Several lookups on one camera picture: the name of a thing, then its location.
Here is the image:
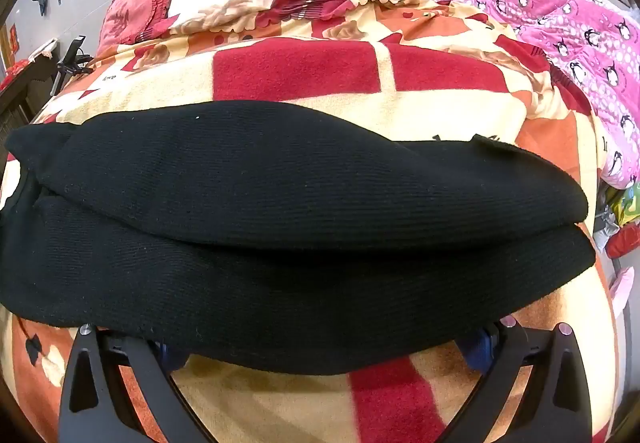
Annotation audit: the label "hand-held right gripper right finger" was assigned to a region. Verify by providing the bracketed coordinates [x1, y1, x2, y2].
[440, 315, 608, 443]

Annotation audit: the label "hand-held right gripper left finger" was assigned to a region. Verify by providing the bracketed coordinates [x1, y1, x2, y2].
[59, 323, 201, 443]

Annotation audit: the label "black pants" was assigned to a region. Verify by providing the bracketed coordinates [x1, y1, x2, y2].
[0, 99, 597, 376]

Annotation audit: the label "red cloth bundle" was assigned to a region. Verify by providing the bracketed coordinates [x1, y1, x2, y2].
[604, 225, 640, 260]

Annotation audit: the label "green yellow bag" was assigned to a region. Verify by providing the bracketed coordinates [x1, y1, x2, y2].
[607, 183, 640, 230]

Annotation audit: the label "dark wooden cabinet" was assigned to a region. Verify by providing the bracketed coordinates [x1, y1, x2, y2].
[0, 56, 63, 139]

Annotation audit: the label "black tripod stand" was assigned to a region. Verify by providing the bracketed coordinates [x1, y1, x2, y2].
[54, 36, 96, 96]

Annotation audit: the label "red cloth on cabinet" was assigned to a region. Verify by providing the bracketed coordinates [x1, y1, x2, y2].
[0, 63, 23, 91]

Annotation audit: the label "red orange checked blanket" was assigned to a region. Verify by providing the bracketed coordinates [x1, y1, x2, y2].
[0, 0, 621, 443]

